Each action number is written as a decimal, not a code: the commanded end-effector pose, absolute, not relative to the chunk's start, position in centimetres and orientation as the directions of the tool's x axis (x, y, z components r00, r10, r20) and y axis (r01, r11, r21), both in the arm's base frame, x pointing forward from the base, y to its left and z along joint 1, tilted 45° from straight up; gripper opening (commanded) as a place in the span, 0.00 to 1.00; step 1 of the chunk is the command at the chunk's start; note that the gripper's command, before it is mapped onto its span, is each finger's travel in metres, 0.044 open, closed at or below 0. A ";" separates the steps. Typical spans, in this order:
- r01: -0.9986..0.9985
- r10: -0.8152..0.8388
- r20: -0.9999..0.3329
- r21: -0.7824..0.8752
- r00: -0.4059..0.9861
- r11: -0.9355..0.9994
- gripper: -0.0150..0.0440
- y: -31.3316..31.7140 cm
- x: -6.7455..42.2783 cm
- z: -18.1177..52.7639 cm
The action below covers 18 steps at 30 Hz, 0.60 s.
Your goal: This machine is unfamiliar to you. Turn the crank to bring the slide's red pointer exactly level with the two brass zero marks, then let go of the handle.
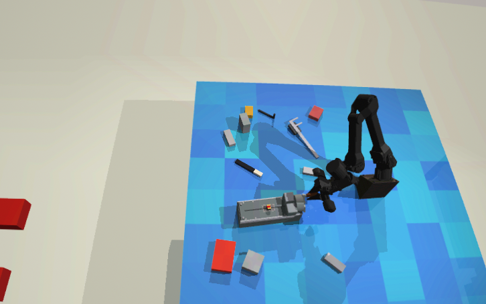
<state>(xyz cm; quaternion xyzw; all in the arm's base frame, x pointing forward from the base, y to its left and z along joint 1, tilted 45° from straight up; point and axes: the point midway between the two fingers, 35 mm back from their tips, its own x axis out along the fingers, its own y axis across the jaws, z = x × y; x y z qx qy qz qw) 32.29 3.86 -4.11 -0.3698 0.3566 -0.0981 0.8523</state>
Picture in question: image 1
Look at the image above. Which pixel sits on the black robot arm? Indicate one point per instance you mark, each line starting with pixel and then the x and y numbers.
pixel 381 153

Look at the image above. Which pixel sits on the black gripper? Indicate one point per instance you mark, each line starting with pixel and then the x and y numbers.
pixel 328 204

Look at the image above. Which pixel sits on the orange-brown rectangular block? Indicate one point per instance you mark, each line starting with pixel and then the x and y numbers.
pixel 249 111

